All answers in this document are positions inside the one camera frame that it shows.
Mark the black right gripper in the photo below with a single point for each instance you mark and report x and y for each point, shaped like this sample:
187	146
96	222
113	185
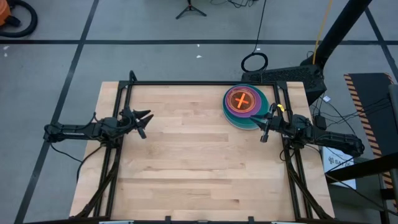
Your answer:
280	126

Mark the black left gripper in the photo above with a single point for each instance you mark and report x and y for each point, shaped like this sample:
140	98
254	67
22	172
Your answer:
126	121

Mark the large purple plastic plate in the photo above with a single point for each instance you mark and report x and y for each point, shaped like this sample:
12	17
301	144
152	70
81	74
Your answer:
256	112

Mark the large teal plastic plate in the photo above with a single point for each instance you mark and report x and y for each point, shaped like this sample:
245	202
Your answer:
265	102

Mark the small translucent orange plate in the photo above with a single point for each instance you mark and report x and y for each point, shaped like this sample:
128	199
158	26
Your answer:
236	95

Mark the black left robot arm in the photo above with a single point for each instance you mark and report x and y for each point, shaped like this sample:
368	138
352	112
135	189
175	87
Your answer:
71	132

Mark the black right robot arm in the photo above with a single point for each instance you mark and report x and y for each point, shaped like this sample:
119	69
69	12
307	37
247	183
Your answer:
335	140

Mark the large light blue plate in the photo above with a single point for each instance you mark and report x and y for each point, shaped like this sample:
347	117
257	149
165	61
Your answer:
242	127

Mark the yellow tag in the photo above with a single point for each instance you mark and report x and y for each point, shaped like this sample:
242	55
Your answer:
280	108

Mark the black power adapter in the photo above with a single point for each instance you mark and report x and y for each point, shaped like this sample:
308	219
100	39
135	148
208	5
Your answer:
321	122

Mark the small white tag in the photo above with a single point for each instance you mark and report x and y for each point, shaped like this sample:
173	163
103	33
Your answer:
326	99

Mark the white paper sign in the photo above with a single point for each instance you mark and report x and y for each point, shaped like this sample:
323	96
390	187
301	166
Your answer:
332	155

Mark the black slanted beam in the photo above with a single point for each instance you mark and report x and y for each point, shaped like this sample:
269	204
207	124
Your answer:
360	168

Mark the black mat hazard stripes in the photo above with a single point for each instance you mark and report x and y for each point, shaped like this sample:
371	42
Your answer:
370	93

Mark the black tripod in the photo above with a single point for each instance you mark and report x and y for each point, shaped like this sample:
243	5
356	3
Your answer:
190	7

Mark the orange vacuum cleaner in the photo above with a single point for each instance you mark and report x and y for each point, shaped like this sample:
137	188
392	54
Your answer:
3	12

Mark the black metal table frame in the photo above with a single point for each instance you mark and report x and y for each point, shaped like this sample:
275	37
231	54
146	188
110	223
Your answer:
186	83

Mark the black stand post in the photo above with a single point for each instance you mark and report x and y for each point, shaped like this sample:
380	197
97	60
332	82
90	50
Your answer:
339	31

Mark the grey vertical post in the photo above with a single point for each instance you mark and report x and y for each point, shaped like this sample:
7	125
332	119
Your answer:
394	102

